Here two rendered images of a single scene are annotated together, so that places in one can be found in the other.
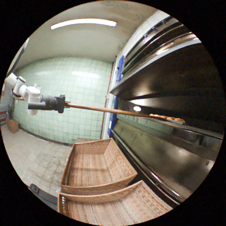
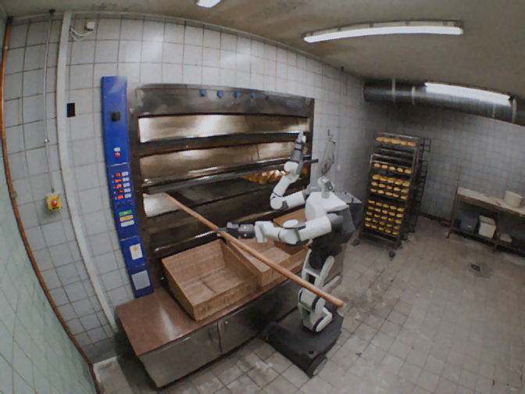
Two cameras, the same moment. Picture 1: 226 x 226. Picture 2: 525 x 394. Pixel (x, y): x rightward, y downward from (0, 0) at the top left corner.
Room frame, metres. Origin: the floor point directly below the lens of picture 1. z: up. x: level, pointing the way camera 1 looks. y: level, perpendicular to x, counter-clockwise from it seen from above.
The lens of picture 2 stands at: (0.73, 1.57, 1.84)
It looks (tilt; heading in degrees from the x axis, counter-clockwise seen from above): 19 degrees down; 244
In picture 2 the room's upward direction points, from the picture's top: 1 degrees clockwise
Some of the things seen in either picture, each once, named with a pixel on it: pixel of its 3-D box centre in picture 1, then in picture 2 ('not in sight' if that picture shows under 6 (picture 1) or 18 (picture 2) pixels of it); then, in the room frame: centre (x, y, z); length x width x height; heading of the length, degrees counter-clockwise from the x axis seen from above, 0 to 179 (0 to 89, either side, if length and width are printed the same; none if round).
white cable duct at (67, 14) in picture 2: (110, 96); (70, 198); (1.30, 0.10, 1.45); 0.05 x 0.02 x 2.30; 18
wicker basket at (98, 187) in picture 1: (93, 162); (208, 276); (0.45, 0.10, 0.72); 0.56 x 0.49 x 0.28; 18
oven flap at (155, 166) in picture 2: not in sight; (244, 154); (-0.02, -0.33, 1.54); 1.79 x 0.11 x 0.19; 18
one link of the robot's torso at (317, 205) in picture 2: not in sight; (331, 217); (-0.26, 0.54, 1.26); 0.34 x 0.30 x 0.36; 72
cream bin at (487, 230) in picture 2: not in sight; (486, 226); (-4.53, 0.83, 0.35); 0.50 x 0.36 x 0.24; 19
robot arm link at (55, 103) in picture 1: (54, 103); (237, 232); (0.30, 0.36, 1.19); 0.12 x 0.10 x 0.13; 162
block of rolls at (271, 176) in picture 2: not in sight; (259, 173); (-0.44, -0.93, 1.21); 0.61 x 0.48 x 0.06; 108
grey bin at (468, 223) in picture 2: not in sight; (468, 220); (-4.41, 0.43, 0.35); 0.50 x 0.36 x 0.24; 17
